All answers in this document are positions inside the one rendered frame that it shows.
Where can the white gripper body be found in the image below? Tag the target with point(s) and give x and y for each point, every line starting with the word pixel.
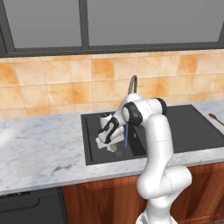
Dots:
pixel 114 137

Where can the black dishwasher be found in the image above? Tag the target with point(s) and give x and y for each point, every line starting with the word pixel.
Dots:
pixel 32 213

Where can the dark framed window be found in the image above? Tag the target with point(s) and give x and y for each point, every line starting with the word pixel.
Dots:
pixel 84 26

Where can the black sink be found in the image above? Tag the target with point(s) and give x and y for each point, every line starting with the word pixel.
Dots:
pixel 192 131

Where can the brown wooden spoon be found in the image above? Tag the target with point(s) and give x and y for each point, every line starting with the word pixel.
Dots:
pixel 215 118

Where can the pale garlic bulb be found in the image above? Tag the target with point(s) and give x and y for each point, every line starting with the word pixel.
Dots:
pixel 112 148

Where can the blue water stream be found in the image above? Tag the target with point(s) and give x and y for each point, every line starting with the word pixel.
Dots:
pixel 126 137

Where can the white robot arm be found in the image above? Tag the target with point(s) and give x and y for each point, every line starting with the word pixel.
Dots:
pixel 157 151

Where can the brown wooden cupboard door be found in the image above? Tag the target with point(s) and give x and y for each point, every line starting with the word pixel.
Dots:
pixel 102 204
pixel 204 195

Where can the grey curved faucet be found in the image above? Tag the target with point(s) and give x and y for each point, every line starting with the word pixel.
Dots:
pixel 133 83

